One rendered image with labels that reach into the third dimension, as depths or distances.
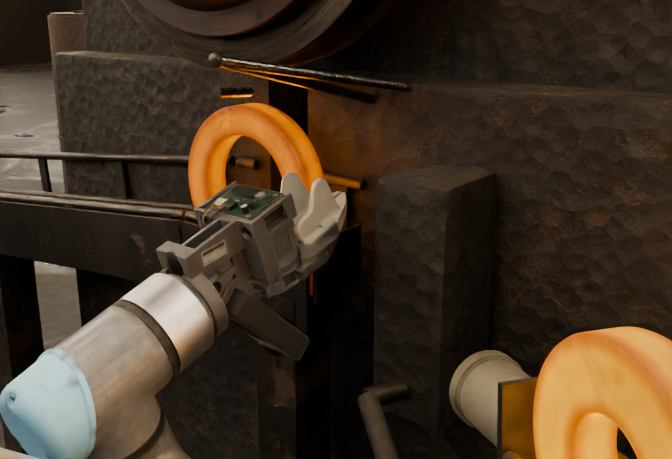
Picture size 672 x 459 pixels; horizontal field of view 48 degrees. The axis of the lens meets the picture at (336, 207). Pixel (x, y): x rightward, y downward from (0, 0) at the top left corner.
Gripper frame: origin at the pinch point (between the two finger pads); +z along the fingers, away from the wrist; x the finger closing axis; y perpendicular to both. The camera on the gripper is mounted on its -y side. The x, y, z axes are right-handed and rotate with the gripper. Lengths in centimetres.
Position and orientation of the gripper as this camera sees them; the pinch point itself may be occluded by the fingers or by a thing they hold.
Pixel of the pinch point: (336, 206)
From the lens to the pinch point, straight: 75.2
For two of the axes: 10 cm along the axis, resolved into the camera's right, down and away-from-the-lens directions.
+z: 5.9, -5.0, 6.3
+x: -7.8, -1.7, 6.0
